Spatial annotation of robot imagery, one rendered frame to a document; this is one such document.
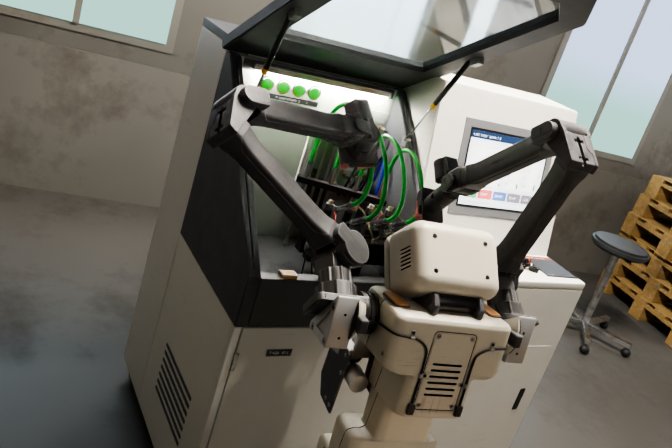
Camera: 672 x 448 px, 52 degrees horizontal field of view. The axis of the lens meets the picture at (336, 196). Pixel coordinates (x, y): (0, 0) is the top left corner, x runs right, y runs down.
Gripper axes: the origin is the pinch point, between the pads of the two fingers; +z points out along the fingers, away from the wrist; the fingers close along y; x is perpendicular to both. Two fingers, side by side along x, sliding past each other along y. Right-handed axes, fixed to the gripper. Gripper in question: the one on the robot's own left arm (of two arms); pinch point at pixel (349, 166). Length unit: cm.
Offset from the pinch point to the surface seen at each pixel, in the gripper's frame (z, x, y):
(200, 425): 57, 59, 41
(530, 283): 50, 25, -77
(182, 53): 195, -169, 29
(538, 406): 176, 60, -141
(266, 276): 20.2, 24.2, 22.9
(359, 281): 29.2, 25.2, -6.9
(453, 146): 35, -23, -51
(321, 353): 45, 43, 4
